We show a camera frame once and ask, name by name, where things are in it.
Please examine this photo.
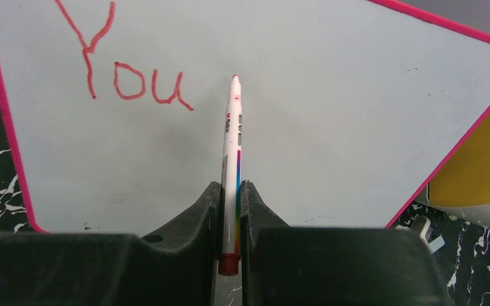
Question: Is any pink framed whiteboard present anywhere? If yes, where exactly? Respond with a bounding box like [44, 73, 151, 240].
[0, 1, 490, 235]

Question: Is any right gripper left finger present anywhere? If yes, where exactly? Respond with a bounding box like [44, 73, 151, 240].
[0, 182, 221, 305]

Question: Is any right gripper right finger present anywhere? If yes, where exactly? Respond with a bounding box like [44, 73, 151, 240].
[241, 181, 450, 305]

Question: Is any small white clip object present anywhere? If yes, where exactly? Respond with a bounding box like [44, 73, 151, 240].
[410, 216, 445, 253]

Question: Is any white marker pen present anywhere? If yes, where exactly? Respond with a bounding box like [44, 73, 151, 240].
[218, 75, 242, 276]

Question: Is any cream cylinder with orange face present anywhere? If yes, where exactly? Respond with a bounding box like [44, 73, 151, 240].
[417, 114, 490, 228]

